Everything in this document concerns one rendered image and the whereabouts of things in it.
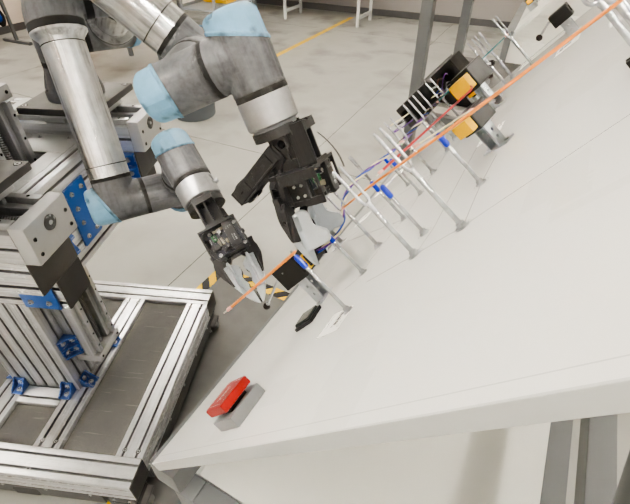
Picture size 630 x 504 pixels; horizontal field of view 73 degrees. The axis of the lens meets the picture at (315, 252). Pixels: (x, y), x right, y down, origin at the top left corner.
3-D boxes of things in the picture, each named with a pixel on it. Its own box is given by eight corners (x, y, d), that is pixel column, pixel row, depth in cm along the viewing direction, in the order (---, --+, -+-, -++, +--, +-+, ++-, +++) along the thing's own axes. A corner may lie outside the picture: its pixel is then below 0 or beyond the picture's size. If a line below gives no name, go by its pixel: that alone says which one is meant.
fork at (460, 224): (466, 227, 46) (377, 128, 44) (453, 235, 47) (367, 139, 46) (471, 218, 47) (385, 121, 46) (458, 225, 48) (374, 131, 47)
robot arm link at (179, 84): (176, 106, 68) (237, 78, 65) (156, 136, 59) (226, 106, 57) (145, 57, 63) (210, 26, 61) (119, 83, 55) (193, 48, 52)
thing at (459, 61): (500, 80, 122) (467, 41, 120) (485, 101, 110) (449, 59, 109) (481, 96, 127) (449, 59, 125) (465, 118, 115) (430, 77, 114)
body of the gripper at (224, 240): (211, 263, 72) (178, 204, 74) (221, 271, 81) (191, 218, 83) (251, 240, 73) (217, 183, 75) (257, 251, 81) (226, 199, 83)
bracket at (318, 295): (324, 293, 74) (304, 273, 74) (332, 287, 73) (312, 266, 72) (313, 309, 71) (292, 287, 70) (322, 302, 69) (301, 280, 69)
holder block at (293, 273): (298, 277, 75) (282, 261, 74) (318, 262, 71) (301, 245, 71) (287, 291, 71) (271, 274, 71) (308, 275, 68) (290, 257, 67)
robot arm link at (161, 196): (143, 191, 93) (137, 165, 83) (193, 179, 98) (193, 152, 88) (154, 223, 92) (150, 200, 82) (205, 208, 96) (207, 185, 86)
